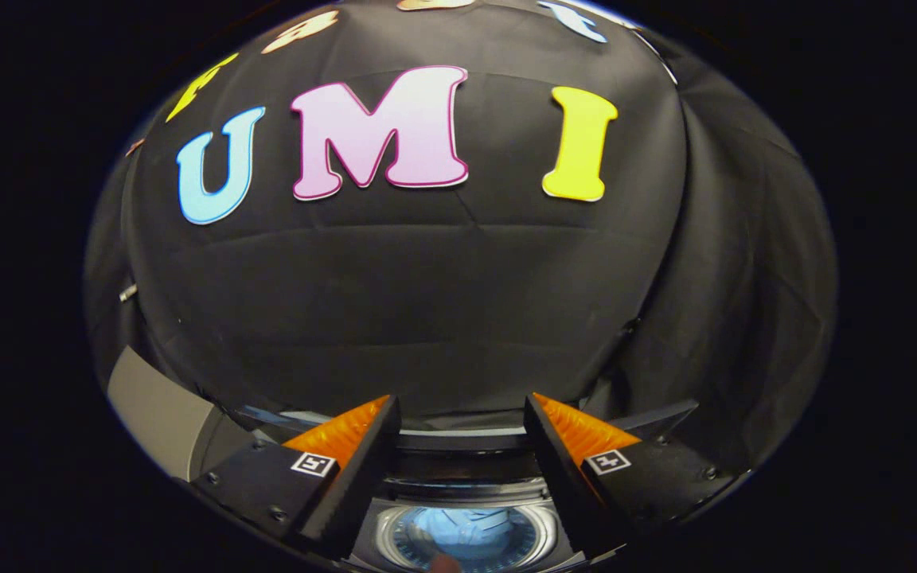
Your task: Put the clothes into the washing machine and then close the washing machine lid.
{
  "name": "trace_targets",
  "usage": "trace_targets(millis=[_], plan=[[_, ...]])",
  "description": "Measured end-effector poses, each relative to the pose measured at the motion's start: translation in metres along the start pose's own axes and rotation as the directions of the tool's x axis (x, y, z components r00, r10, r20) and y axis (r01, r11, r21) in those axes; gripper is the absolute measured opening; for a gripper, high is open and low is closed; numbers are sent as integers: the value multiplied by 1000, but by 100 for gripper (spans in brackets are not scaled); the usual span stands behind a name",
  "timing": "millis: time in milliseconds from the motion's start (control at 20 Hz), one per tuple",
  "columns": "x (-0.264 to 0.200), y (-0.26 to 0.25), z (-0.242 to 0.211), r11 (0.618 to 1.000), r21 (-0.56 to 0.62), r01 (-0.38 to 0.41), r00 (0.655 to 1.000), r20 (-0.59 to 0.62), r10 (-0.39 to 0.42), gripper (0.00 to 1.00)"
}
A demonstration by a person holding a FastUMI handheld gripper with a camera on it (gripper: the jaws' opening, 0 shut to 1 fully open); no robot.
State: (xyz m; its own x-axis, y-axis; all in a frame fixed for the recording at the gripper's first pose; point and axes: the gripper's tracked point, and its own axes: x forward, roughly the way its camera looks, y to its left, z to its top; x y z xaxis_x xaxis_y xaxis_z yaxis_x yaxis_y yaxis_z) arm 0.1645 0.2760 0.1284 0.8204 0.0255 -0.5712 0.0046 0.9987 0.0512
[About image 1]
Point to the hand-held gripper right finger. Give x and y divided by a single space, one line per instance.
566 477

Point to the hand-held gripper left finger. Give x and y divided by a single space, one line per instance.
359 477

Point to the dark grey washing machine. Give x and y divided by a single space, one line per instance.
466 485

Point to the light blue polo shirt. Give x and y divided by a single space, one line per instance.
466 533

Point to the black backdrop cloth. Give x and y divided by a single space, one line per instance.
427 302

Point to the silver metal clip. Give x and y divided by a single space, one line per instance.
128 293

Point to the copper clip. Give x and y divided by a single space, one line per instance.
134 147

